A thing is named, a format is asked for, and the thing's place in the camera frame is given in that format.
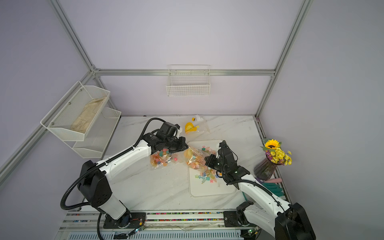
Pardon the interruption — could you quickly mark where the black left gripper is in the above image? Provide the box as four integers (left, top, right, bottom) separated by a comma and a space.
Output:
164, 136, 189, 154

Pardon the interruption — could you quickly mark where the clear ziploc bag of candies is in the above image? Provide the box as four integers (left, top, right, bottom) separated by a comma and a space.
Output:
185, 115, 209, 134

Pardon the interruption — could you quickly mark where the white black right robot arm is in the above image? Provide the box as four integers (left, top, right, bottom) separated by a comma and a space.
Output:
205, 141, 316, 240

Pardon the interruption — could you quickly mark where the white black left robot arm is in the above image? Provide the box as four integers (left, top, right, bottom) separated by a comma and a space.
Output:
60, 118, 188, 228

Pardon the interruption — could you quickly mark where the pile of candies on tray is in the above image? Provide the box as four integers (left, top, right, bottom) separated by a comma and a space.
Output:
195, 146, 223, 184

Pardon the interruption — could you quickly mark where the white plastic tray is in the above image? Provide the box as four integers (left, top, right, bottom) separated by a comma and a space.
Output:
188, 140, 236, 198

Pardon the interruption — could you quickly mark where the dark glass vase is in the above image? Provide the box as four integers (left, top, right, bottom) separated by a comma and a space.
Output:
254, 158, 278, 181

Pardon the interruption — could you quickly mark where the sunflower and yellow flower bouquet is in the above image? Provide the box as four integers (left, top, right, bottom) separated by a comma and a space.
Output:
261, 139, 293, 166

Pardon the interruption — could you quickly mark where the green rubber glove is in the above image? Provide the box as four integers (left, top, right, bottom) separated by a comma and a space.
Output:
262, 182, 285, 197

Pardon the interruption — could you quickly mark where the beige cloth in shelf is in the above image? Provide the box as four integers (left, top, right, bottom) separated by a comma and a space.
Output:
70, 97, 106, 134

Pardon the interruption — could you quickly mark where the white two-tier mesh shelf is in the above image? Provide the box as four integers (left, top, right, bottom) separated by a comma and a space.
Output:
41, 82, 121, 159

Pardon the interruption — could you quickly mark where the white wire wall basket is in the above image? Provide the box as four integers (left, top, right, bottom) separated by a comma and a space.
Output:
166, 65, 211, 97

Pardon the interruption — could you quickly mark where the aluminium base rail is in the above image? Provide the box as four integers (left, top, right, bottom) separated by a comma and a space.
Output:
55, 210, 267, 240

